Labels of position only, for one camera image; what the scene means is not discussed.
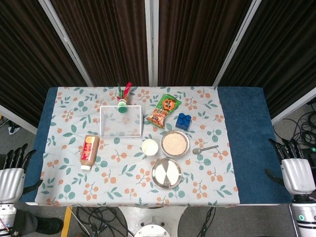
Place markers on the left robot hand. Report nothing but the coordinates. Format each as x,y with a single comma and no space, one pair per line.
11,182

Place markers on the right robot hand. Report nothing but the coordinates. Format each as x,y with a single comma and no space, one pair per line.
298,175

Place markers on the metal spoon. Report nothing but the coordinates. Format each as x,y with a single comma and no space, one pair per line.
197,151

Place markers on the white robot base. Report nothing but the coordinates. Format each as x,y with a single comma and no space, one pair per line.
150,228

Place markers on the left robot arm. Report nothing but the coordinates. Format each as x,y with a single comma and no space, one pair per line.
6,214

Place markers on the metal bowl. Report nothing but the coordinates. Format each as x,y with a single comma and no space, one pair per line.
162,148

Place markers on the white paper cup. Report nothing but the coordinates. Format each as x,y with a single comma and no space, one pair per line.
149,147

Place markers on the black power strip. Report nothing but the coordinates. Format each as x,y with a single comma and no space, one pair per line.
311,154

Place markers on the black shoe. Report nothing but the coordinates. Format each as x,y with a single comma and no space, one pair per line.
49,225

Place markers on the blue table cloth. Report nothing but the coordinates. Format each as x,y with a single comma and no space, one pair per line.
247,123

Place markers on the brown sauce bottle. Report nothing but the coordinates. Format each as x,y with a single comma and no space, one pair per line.
89,151

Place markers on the floral tablecloth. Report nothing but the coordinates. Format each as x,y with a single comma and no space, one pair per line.
118,172

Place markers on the dark folding screen panel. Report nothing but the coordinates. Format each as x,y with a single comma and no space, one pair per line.
284,49
197,42
103,42
24,61

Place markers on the blue building block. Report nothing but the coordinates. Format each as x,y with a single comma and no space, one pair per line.
184,122

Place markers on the metal plate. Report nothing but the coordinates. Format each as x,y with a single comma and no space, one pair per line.
166,174

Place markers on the green feather shuttlecock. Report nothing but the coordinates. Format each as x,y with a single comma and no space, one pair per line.
122,107

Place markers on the green snack bag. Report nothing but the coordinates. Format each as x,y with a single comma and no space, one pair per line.
163,111

